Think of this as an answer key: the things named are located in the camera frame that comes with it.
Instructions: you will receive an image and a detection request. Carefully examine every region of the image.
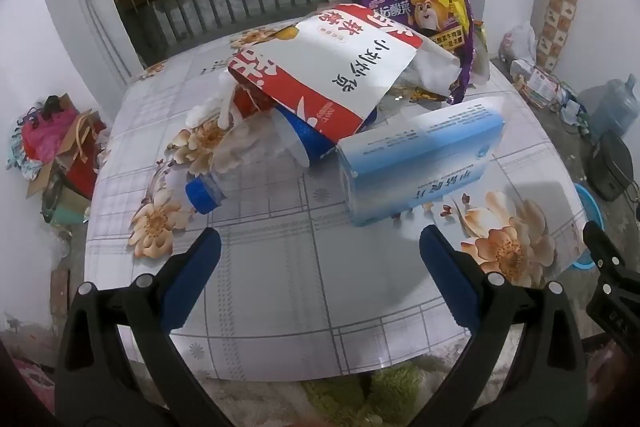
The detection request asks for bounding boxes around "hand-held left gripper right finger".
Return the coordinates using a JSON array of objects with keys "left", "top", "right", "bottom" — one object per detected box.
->
[{"left": 405, "top": 224, "right": 588, "bottom": 427}]

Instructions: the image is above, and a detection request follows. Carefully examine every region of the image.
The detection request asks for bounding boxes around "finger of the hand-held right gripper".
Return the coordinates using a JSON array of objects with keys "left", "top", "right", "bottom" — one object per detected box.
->
[{"left": 582, "top": 221, "right": 640, "bottom": 350}]

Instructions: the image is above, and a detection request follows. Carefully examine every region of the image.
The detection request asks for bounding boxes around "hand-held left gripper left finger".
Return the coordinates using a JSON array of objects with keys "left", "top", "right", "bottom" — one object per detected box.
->
[{"left": 54, "top": 227, "right": 236, "bottom": 427}]

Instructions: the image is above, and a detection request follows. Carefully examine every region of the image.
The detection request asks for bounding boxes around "clear bottle with blue cap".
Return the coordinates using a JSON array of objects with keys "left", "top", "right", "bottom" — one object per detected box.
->
[{"left": 184, "top": 112, "right": 306, "bottom": 215}]

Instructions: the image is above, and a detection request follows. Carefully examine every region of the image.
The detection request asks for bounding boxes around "blue and white medicine box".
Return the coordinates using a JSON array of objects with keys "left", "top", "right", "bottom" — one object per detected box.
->
[{"left": 337, "top": 96, "right": 506, "bottom": 228}]

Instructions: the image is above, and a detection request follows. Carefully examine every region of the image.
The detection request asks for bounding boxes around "blue paper cup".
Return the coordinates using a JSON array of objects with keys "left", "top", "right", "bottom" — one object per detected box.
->
[{"left": 272, "top": 104, "right": 378, "bottom": 168}]

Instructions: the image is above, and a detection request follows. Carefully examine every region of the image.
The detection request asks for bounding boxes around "white plastic bag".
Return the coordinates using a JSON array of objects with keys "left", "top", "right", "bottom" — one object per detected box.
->
[
  {"left": 395, "top": 39, "right": 463, "bottom": 100},
  {"left": 497, "top": 24, "right": 538, "bottom": 65}
]

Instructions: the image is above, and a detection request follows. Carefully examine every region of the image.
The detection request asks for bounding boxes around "red and white snack bag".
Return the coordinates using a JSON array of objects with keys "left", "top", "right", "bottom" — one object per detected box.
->
[{"left": 227, "top": 3, "right": 426, "bottom": 148}]

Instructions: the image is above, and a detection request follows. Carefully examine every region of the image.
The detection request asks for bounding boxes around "purple and yellow noodle bag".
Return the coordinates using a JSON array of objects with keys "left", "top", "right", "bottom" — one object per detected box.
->
[{"left": 357, "top": 0, "right": 488, "bottom": 105}]

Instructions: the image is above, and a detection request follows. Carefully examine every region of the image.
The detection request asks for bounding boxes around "blue plastic basin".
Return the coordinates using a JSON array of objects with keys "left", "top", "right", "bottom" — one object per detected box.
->
[{"left": 570, "top": 182, "right": 606, "bottom": 270}]

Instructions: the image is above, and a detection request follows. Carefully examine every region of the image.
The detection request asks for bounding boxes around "black round pan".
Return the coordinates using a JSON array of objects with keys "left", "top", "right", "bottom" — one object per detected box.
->
[{"left": 585, "top": 129, "right": 636, "bottom": 202}]

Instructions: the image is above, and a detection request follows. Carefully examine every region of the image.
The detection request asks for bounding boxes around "blue water jug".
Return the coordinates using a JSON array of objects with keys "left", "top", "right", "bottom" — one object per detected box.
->
[{"left": 587, "top": 74, "right": 640, "bottom": 138}]

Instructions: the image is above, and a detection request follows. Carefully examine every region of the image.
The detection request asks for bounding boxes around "green shaggy rug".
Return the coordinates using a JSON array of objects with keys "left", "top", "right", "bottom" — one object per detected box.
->
[{"left": 300, "top": 362, "right": 426, "bottom": 427}]

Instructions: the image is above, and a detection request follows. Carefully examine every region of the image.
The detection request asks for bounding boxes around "red paper bag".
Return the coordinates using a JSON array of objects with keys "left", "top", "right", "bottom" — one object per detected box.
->
[{"left": 65, "top": 117, "right": 108, "bottom": 200}]

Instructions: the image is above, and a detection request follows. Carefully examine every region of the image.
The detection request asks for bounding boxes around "white printed carton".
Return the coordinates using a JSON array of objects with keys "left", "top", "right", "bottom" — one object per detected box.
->
[{"left": 510, "top": 59, "right": 581, "bottom": 112}]

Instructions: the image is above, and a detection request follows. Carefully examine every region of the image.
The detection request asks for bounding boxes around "brown cardboard box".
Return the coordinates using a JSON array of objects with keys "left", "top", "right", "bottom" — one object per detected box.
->
[{"left": 25, "top": 94, "right": 108, "bottom": 200}]

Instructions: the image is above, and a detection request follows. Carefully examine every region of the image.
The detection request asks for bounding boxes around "pile of colourful bags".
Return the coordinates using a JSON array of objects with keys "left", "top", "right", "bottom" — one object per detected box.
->
[{"left": 20, "top": 104, "right": 76, "bottom": 162}]

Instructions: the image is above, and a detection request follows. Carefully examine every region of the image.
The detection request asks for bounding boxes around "fruit patterned tall box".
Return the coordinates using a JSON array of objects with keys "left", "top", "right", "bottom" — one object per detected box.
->
[{"left": 535, "top": 0, "right": 583, "bottom": 72}]

